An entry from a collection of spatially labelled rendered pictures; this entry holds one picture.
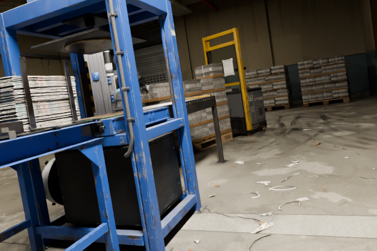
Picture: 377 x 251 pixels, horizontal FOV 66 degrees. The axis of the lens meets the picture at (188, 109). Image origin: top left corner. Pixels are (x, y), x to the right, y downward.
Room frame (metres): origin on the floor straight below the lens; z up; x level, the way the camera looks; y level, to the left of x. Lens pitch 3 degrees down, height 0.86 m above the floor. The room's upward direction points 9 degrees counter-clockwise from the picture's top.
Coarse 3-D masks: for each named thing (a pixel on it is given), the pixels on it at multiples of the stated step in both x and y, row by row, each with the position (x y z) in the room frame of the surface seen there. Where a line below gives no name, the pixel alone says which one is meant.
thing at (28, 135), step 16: (48, 128) 1.38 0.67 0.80; (64, 128) 1.29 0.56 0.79; (80, 128) 1.45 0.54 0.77; (96, 128) 1.53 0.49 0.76; (0, 144) 1.08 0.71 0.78; (16, 144) 1.13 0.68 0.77; (32, 144) 1.20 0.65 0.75; (48, 144) 1.27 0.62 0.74; (64, 144) 1.34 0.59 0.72; (80, 144) 1.36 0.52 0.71; (0, 160) 1.07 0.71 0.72; (16, 160) 1.12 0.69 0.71
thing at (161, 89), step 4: (156, 84) 3.86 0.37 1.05; (160, 84) 3.90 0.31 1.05; (164, 84) 3.95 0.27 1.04; (168, 84) 4.00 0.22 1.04; (152, 88) 3.93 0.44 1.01; (156, 88) 3.86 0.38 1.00; (160, 88) 3.89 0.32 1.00; (164, 88) 3.94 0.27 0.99; (168, 88) 4.00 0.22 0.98; (152, 92) 3.93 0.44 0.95; (156, 92) 3.87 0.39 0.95; (160, 92) 3.89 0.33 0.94; (164, 92) 3.94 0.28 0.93; (168, 92) 3.99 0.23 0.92; (152, 96) 3.93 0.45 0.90; (156, 96) 3.88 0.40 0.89; (160, 96) 3.88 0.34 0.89; (160, 100) 3.89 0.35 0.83
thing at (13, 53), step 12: (0, 24) 1.91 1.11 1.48; (0, 36) 1.91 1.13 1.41; (12, 36) 1.93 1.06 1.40; (0, 48) 1.92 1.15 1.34; (12, 48) 1.92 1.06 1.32; (12, 60) 1.90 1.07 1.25; (12, 72) 1.89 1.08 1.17; (36, 168) 1.93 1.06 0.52; (36, 180) 1.92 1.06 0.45; (36, 192) 1.90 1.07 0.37; (36, 204) 1.89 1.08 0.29; (48, 216) 1.95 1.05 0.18; (48, 240) 1.92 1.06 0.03
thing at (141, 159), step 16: (112, 0) 1.56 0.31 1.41; (112, 32) 1.57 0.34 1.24; (128, 32) 1.60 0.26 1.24; (128, 48) 1.57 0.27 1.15; (128, 64) 1.55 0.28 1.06; (128, 80) 1.55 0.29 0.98; (128, 96) 1.56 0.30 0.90; (128, 128) 1.57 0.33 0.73; (144, 128) 1.60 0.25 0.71; (128, 144) 1.58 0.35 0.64; (144, 144) 1.58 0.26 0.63; (144, 160) 1.55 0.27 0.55; (144, 176) 1.55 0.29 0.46; (144, 192) 1.56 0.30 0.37; (144, 208) 1.57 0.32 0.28; (144, 224) 1.57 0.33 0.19; (160, 224) 1.61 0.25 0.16; (160, 240) 1.58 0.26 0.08
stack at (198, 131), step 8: (192, 96) 4.33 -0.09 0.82; (144, 104) 4.14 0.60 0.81; (152, 104) 4.01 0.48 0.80; (200, 112) 4.41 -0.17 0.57; (208, 112) 4.55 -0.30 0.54; (192, 120) 4.28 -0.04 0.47; (200, 120) 4.39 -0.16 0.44; (192, 128) 4.26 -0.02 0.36; (200, 128) 4.38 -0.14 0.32; (208, 128) 4.50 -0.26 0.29; (176, 136) 4.02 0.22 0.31; (192, 136) 4.24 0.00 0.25; (200, 136) 4.36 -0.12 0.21; (176, 144) 4.00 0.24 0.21; (192, 144) 4.22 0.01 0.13; (200, 144) 4.34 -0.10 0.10; (216, 144) 4.59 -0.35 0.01
